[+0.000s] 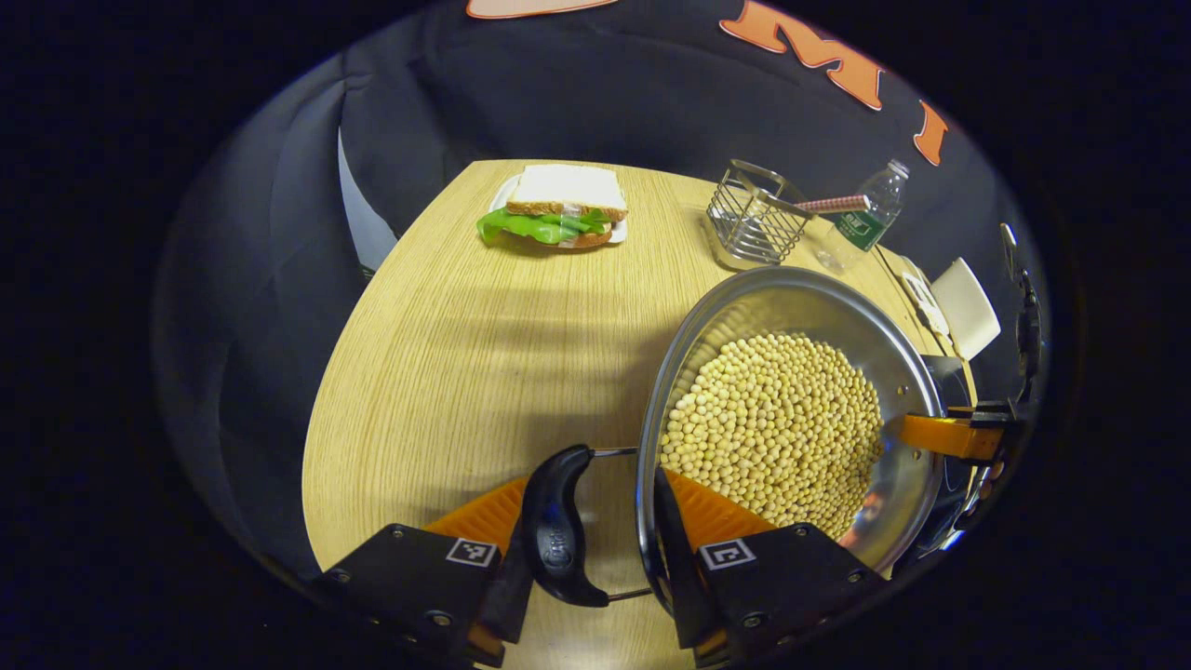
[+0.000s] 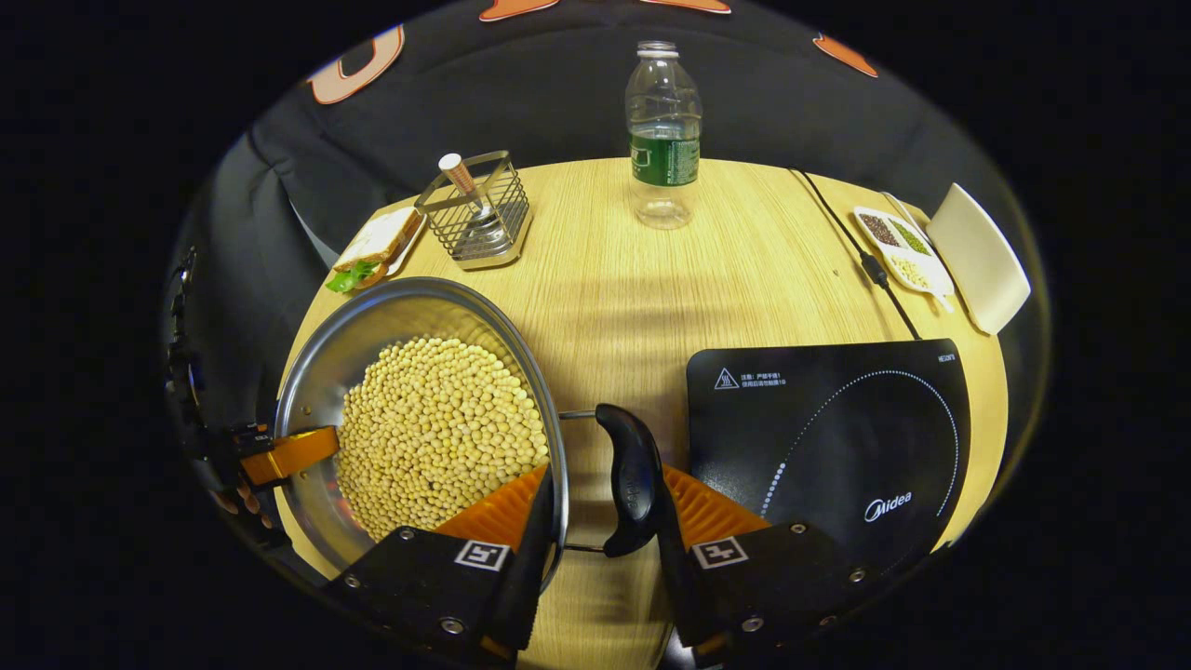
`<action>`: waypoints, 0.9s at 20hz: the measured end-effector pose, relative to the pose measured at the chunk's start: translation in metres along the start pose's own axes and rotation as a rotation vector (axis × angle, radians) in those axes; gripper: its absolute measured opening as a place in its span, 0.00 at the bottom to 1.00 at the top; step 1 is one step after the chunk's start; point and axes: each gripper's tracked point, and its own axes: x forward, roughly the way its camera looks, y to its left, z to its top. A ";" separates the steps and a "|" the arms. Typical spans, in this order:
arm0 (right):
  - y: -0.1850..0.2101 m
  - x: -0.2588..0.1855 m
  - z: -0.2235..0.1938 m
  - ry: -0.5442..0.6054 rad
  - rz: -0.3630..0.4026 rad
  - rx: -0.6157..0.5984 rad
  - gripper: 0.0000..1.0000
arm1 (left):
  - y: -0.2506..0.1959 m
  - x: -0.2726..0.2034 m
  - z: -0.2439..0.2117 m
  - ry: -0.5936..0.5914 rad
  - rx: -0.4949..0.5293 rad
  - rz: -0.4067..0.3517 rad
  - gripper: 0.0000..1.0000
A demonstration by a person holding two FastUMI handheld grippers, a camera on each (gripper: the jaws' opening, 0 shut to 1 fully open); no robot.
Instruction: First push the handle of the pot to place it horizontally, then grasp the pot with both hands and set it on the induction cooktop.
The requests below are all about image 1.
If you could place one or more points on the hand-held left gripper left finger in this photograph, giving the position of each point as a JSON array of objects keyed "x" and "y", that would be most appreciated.
[{"x": 510, "y": 605}]

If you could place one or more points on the white toaster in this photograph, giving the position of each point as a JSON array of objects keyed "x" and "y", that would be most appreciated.
[{"x": 968, "y": 307}]

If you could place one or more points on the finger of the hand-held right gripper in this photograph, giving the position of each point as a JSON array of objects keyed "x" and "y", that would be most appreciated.
[{"x": 940, "y": 435}]

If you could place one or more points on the sandwich with green lettuce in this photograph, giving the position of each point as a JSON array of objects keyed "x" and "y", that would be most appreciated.
[{"x": 568, "y": 186}]

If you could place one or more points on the clear plastic water bottle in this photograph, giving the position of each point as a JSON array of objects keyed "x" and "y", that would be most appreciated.
[{"x": 865, "y": 223}]

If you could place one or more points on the white sectioned dish of beans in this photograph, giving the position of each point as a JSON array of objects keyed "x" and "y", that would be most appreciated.
[{"x": 926, "y": 302}]

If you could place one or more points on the heap of yellow soybeans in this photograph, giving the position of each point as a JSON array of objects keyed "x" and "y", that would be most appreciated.
[{"x": 772, "y": 428}]

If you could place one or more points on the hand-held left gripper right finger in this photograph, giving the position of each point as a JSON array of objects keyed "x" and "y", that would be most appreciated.
[{"x": 684, "y": 596}]

